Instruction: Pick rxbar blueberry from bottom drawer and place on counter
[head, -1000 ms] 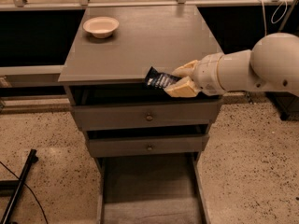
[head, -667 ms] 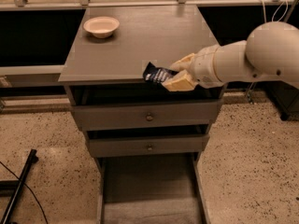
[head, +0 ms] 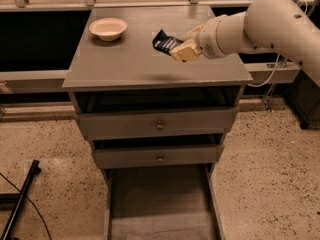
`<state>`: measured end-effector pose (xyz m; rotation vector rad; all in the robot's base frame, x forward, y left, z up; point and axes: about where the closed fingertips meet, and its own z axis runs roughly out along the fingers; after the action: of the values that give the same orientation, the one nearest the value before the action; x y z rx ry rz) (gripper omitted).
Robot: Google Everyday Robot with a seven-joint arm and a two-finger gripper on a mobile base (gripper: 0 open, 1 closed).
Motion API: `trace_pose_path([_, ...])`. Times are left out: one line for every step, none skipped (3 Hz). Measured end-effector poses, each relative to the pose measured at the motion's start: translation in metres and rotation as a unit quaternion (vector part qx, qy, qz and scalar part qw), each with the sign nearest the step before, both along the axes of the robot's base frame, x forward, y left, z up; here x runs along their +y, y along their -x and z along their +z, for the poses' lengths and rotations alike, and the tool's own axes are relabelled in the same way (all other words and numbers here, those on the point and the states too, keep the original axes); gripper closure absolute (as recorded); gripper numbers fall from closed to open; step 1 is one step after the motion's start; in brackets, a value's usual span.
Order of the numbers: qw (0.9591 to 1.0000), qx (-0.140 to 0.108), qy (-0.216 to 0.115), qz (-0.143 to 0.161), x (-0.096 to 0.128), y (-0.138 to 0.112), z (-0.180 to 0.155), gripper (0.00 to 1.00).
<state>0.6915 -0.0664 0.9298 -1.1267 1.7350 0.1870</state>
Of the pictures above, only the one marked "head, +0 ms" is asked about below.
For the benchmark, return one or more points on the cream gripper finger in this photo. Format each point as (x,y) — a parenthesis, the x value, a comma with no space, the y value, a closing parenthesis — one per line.
(192,33)
(186,51)

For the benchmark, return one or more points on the blue rxbar blueberry wrapper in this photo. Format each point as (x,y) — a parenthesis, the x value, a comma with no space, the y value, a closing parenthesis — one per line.
(164,43)

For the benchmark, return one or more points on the grey wooden drawer cabinet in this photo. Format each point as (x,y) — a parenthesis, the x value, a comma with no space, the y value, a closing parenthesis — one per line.
(129,75)

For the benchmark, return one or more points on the grey open bottom drawer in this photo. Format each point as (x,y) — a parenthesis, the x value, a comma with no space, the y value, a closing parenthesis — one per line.
(162,203)

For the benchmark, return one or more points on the grey middle drawer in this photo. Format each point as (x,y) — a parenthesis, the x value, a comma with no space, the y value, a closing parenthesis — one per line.
(147,157)

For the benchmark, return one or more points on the dark cabinet at right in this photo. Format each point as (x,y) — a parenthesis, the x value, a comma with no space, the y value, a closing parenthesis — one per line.
(303,95)

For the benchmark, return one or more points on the brass top drawer knob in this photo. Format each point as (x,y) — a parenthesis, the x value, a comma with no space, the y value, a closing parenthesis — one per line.
(160,126)

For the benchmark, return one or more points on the black metal stand leg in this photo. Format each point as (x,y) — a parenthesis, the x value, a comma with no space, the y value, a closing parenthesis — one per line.
(16,200)

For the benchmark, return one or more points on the brass middle drawer knob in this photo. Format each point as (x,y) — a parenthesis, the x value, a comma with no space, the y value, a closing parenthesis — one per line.
(160,158)

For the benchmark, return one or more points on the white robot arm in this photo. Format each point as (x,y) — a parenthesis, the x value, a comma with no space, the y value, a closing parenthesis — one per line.
(277,26)

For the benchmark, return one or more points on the white paper bowl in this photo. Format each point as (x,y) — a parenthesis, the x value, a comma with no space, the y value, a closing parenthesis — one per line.
(108,29)

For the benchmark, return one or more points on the brass drawer knob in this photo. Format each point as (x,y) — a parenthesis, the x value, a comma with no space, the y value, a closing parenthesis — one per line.
(160,126)
(160,158)

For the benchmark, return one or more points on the grey horizontal rail beam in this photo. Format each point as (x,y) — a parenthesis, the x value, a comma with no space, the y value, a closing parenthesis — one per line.
(51,81)

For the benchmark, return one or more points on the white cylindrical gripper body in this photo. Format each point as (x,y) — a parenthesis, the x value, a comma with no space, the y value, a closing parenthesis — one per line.
(207,37)

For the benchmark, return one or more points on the grey top drawer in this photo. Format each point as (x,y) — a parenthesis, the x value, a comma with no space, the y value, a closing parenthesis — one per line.
(142,124)

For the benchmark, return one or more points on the metal diagonal pole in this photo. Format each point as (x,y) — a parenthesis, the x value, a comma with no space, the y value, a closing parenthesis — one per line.
(280,63)

